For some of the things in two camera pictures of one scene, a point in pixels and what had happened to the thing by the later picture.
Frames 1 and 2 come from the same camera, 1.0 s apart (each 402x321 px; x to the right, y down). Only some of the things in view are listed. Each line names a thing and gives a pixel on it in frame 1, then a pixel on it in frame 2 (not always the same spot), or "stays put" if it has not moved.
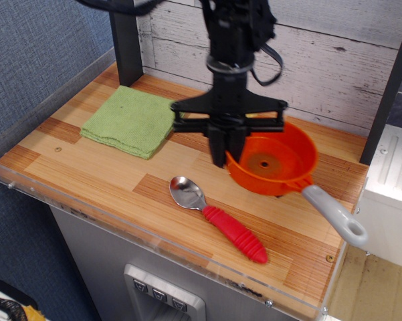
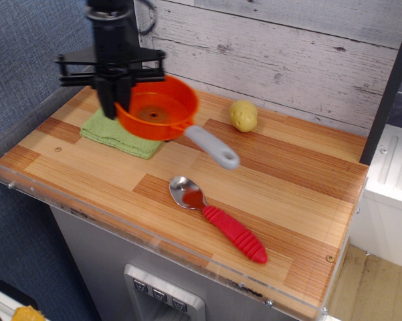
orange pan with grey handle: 279,162 → 161,108
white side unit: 388,200 stays put
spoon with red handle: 186,194 stays put
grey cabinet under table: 100,255 stays put
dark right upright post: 391,90 stays put
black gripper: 230,105 → 117,62
